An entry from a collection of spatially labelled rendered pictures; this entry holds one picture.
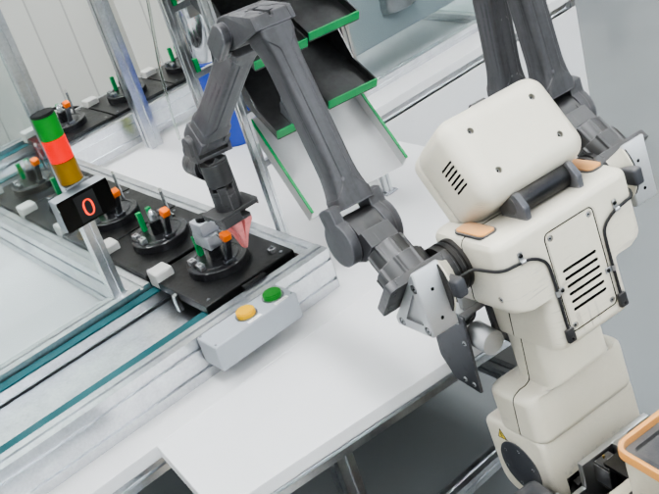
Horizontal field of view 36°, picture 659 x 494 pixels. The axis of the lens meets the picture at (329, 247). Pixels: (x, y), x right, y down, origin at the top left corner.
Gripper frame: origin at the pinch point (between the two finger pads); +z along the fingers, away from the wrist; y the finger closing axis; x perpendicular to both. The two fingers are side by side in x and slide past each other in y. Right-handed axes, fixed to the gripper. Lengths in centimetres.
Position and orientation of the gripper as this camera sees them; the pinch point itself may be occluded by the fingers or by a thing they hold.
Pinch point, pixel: (243, 243)
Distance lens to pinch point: 208.2
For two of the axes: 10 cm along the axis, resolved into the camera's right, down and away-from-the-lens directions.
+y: -7.3, 5.0, -4.6
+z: 2.7, 8.3, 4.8
